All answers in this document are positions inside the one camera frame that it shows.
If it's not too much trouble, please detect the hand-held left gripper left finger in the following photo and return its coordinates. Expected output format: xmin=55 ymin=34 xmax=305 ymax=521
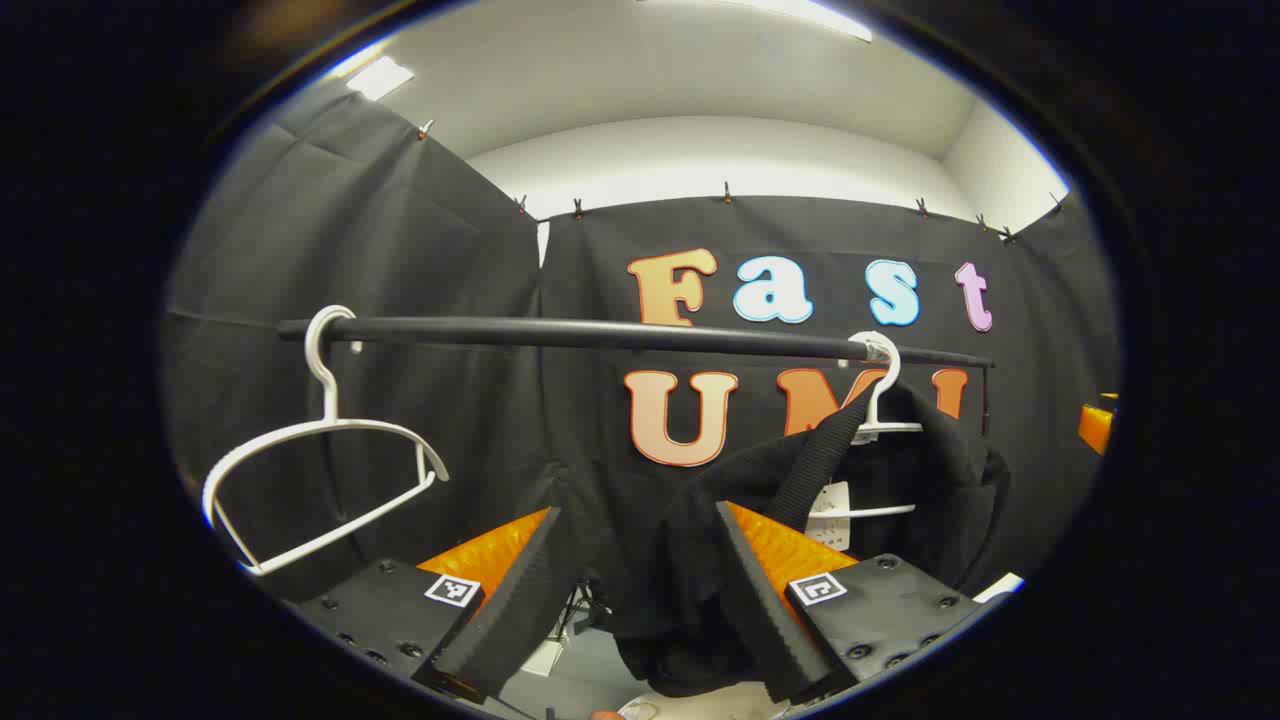
xmin=290 ymin=505 xmax=567 ymax=703

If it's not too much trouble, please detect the black knitted garment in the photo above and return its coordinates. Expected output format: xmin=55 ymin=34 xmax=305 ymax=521
xmin=610 ymin=378 xmax=1011 ymax=699

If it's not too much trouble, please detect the white paper garment tag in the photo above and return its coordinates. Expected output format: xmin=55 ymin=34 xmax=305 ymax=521
xmin=805 ymin=481 xmax=852 ymax=552

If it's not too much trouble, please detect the row of small backdrop clips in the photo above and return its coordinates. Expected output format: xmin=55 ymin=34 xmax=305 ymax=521
xmin=418 ymin=118 xmax=1067 ymax=246

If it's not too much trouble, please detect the rectangular ceiling light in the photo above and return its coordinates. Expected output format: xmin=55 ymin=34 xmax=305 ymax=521
xmin=346 ymin=56 xmax=415 ymax=102

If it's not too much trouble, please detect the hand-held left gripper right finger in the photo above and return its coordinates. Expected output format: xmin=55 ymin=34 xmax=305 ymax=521
xmin=714 ymin=500 xmax=987 ymax=706

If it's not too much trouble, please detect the black backdrop cloth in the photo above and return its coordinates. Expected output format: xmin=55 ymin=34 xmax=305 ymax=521
xmin=165 ymin=75 xmax=1121 ymax=641

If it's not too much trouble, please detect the black tripod stand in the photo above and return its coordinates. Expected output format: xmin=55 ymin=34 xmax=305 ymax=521
xmin=553 ymin=578 xmax=613 ymax=641

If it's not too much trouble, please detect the white empty clothes hanger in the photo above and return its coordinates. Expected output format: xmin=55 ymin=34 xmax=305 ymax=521
xmin=203 ymin=305 xmax=450 ymax=578

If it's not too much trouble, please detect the long ceiling light strip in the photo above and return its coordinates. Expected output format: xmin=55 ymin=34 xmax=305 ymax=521
xmin=640 ymin=0 xmax=873 ymax=43

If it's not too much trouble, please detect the black clothes rail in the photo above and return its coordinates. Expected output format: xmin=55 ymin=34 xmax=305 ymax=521
xmin=277 ymin=316 xmax=997 ymax=437

